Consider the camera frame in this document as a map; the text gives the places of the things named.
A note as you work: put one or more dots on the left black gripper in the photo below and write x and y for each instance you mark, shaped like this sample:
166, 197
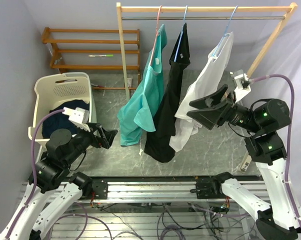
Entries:
108, 134

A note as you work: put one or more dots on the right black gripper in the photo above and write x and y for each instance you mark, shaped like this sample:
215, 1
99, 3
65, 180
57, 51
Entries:
217, 115

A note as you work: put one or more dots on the teal t shirt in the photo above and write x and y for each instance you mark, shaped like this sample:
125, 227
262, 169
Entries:
137, 115

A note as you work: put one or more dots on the black t shirt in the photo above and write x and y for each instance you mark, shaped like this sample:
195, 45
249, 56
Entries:
157, 142

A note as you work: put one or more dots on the pink wire hanger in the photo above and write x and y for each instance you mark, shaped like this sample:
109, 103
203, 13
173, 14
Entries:
156, 35

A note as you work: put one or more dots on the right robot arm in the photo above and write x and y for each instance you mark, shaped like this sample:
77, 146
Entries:
280, 218

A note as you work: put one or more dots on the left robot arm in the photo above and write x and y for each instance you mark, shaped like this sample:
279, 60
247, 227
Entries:
35, 216

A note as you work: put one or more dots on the white t shirt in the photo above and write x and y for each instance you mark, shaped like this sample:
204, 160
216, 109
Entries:
205, 84

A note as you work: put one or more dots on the dark blue garment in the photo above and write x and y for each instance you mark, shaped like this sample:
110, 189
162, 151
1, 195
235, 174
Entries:
60, 120

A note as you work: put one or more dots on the small white device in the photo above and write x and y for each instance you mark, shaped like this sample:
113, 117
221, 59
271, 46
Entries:
245, 162

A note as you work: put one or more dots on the cream plastic laundry basket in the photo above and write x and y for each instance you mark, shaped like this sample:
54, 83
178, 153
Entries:
54, 90

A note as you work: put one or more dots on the green white pen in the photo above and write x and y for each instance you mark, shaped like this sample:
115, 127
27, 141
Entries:
100, 55

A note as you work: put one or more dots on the brown wooden shoe rack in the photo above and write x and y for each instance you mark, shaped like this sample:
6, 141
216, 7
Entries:
57, 61

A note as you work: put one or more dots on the wooden clothes rack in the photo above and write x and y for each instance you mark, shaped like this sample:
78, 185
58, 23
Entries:
256, 29

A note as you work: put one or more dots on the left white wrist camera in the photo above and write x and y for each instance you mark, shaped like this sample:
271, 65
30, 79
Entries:
79, 117

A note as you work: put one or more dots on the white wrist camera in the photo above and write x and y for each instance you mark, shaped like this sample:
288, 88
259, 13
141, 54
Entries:
79, 117
242, 85

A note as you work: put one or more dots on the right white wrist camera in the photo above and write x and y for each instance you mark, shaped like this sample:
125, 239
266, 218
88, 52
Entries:
242, 85

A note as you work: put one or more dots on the light blue wire hanger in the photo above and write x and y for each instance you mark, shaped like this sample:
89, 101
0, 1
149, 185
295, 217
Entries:
224, 33

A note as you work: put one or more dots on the aluminium rail base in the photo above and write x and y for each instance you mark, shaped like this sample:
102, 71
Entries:
152, 189

